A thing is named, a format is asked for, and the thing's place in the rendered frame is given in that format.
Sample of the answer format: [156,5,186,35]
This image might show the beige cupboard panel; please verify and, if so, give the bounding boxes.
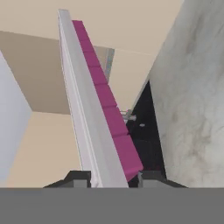
[0,30,109,116]

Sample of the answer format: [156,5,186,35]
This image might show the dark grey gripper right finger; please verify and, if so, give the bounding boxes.
[137,171,188,189]

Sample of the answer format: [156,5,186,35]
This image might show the silver handle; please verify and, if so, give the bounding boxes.
[120,108,137,123]

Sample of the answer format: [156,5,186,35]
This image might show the black cabinet front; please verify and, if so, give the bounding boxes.
[125,80,168,188]

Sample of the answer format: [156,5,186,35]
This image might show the pale grey cabinet panel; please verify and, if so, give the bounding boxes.
[0,50,33,187]

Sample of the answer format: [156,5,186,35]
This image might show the grey metal strip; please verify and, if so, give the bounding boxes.
[103,47,116,85]

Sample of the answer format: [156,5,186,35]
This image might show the white and magenta ice tray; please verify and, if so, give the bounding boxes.
[56,8,144,188]

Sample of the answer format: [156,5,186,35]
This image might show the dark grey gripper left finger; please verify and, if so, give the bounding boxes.
[43,170,92,189]

